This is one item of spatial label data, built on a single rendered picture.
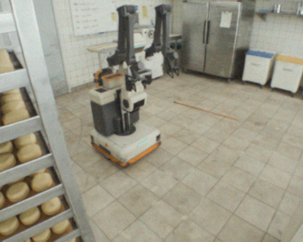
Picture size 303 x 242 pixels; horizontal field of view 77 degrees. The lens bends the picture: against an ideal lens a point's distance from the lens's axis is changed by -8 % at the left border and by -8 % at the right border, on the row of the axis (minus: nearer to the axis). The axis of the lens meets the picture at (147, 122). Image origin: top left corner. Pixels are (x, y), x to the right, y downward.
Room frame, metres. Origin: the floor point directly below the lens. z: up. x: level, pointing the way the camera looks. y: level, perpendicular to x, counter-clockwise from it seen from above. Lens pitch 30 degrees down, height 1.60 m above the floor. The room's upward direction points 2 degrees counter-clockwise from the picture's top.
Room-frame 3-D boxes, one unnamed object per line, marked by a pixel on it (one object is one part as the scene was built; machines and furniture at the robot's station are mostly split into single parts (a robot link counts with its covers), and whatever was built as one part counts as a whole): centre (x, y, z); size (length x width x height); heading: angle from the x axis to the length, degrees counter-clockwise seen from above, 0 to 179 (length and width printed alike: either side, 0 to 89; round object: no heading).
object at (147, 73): (1.93, 0.08, 0.99); 0.28 x 0.16 x 0.22; 135
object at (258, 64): (4.45, -2.54, 0.38); 0.64 x 0.54 x 0.77; 137
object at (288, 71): (3.99, -3.00, 0.38); 0.64 x 0.54 x 0.77; 136
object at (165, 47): (1.97, -0.19, 1.41); 0.11 x 0.06 x 0.43; 135
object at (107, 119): (2.20, 0.35, 0.59); 0.55 x 0.34 x 0.83; 135
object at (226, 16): (4.53, -1.67, 1.39); 0.22 x 0.03 x 0.31; 45
